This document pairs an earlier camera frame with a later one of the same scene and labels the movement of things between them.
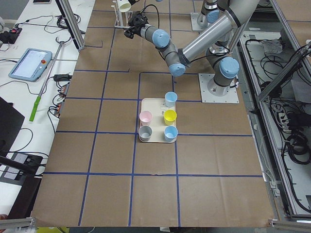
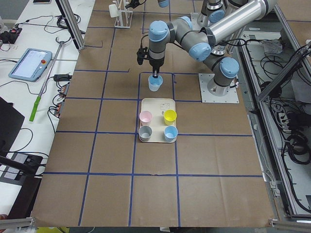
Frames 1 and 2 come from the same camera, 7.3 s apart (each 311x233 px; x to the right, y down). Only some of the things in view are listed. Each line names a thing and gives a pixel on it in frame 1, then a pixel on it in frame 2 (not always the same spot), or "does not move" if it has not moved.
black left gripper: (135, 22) → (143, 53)
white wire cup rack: (122, 18) does not move
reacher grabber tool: (39, 99) does not move
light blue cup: (170, 133) does not move
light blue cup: (170, 98) → (155, 83)
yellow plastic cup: (169, 116) does not move
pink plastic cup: (145, 118) does not move
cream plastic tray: (158, 107) does not move
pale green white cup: (124, 5) → (113, 10)
